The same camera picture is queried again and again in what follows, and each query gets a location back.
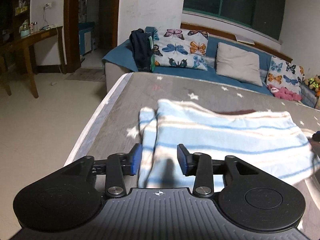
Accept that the blue sofa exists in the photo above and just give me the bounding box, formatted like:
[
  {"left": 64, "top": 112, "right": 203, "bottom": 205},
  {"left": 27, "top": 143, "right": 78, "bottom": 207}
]
[{"left": 102, "top": 26, "right": 320, "bottom": 109}]

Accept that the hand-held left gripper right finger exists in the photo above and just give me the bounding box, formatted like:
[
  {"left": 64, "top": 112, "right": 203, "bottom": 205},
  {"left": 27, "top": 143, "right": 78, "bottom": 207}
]
[{"left": 176, "top": 144, "right": 259, "bottom": 198}]

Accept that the wooden door frame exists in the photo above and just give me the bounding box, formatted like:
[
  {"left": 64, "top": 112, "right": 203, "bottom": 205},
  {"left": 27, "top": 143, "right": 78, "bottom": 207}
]
[{"left": 64, "top": 0, "right": 120, "bottom": 74}]

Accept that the brown teddy bear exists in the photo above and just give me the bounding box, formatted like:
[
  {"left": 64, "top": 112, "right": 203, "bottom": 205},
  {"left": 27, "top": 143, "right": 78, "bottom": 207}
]
[{"left": 307, "top": 75, "right": 320, "bottom": 92}]

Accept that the blue cabinet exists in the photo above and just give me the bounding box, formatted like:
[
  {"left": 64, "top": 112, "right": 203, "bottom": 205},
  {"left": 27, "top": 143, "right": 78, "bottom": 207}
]
[{"left": 79, "top": 22, "right": 95, "bottom": 57}]

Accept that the butterfly print pillow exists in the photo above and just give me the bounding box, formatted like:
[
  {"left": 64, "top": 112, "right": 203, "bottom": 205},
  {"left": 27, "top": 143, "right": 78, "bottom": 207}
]
[
  {"left": 265, "top": 56, "right": 305, "bottom": 95},
  {"left": 151, "top": 27, "right": 209, "bottom": 71}
]

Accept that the grey star-patterned tablecloth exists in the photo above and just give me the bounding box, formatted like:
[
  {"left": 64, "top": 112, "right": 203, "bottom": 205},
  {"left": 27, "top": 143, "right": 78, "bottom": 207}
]
[{"left": 64, "top": 72, "right": 320, "bottom": 233}]

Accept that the brown door mat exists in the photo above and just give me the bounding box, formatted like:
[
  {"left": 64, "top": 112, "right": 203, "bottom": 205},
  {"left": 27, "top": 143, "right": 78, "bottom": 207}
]
[{"left": 64, "top": 69, "right": 107, "bottom": 82}]

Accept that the grey pillow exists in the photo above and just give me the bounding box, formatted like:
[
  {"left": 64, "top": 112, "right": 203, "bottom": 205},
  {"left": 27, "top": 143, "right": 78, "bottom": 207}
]
[{"left": 215, "top": 42, "right": 263, "bottom": 87}]

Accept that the green framed window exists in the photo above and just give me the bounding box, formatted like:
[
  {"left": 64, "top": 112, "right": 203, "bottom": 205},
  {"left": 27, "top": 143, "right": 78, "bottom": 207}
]
[{"left": 182, "top": 0, "right": 287, "bottom": 41}]

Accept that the blue striped cloth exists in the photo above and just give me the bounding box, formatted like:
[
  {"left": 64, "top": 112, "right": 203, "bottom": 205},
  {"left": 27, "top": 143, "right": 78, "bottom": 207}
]
[{"left": 137, "top": 99, "right": 320, "bottom": 188}]

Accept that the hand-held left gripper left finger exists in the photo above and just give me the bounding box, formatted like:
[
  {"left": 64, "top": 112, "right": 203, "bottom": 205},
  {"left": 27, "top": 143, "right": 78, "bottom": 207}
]
[{"left": 62, "top": 144, "right": 143, "bottom": 198}]

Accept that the wooden desk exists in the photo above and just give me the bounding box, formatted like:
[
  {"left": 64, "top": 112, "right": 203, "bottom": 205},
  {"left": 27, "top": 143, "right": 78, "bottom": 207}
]
[{"left": 0, "top": 26, "right": 63, "bottom": 98}]

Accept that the dark clothing on sofa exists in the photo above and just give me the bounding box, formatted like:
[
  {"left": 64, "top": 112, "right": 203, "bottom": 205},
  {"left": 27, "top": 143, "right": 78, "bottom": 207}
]
[{"left": 129, "top": 29, "right": 156, "bottom": 72}]

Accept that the green kettle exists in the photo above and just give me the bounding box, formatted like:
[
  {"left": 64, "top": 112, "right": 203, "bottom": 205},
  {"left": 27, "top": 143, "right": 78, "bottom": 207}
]
[{"left": 20, "top": 21, "right": 31, "bottom": 38}]

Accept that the pink plush toy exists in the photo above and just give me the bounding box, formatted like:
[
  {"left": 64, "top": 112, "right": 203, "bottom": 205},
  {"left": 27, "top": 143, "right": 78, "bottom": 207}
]
[{"left": 267, "top": 84, "right": 302, "bottom": 102}]

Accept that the book on window sill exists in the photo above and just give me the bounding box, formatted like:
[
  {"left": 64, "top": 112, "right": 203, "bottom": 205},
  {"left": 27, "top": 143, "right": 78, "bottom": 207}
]
[{"left": 235, "top": 34, "right": 255, "bottom": 43}]

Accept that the wooden shelf unit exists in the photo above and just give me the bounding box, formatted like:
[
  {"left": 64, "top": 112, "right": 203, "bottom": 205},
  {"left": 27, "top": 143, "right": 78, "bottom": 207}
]
[{"left": 0, "top": 0, "right": 33, "bottom": 43}]

